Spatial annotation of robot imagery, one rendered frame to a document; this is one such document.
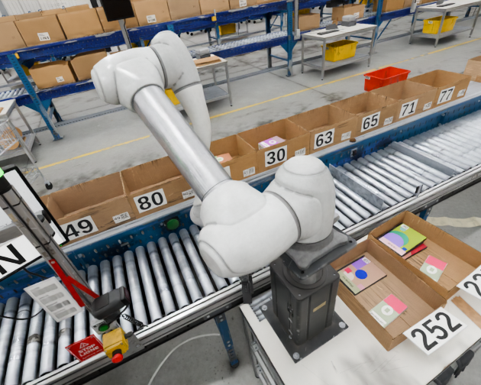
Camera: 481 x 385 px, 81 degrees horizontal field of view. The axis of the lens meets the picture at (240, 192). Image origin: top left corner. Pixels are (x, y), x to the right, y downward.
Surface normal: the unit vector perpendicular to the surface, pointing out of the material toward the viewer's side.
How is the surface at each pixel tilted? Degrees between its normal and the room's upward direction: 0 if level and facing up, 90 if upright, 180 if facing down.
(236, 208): 26
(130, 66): 36
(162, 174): 89
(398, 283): 0
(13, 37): 90
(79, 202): 89
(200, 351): 0
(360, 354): 0
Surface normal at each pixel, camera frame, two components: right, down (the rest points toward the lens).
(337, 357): -0.11, -0.78
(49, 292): 0.43, 0.51
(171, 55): 0.60, -0.07
